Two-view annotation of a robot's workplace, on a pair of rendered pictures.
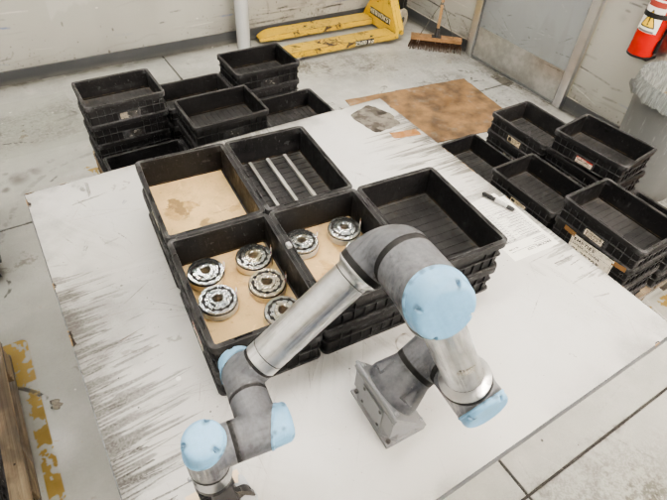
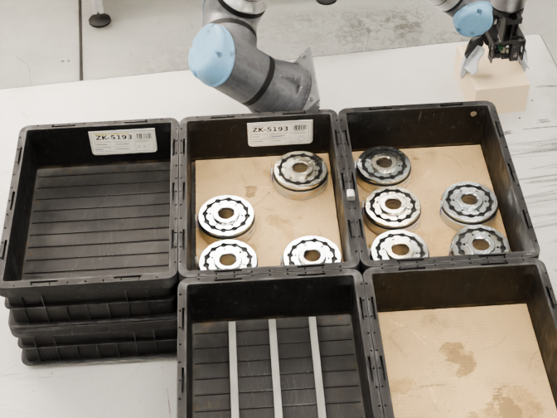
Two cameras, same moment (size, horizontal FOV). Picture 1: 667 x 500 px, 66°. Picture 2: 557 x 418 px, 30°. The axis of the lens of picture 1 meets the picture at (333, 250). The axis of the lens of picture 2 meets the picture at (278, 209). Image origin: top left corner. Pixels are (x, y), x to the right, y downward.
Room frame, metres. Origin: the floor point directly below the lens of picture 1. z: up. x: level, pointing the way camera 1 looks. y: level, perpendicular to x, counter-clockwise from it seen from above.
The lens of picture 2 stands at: (2.18, 0.62, 2.22)
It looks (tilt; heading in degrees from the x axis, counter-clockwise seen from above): 46 degrees down; 208
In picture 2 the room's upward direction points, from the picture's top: 2 degrees counter-clockwise
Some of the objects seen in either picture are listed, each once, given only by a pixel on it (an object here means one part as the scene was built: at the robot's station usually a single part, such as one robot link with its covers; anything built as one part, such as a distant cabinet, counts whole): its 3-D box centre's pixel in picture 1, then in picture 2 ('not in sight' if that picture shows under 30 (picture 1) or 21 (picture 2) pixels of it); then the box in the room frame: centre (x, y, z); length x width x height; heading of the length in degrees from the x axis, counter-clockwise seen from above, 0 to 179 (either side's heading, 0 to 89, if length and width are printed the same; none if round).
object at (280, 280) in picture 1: (267, 282); (392, 206); (0.93, 0.18, 0.86); 0.10 x 0.10 x 0.01
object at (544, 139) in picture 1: (526, 148); not in sight; (2.59, -1.07, 0.31); 0.40 x 0.30 x 0.34; 35
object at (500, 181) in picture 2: (243, 288); (429, 201); (0.90, 0.23, 0.87); 0.40 x 0.30 x 0.11; 31
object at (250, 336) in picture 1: (242, 275); (432, 182); (0.90, 0.23, 0.92); 0.40 x 0.30 x 0.02; 31
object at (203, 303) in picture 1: (217, 299); (469, 201); (0.86, 0.30, 0.86); 0.10 x 0.10 x 0.01
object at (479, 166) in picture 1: (473, 175); not in sight; (2.36, -0.75, 0.26); 0.40 x 0.30 x 0.23; 35
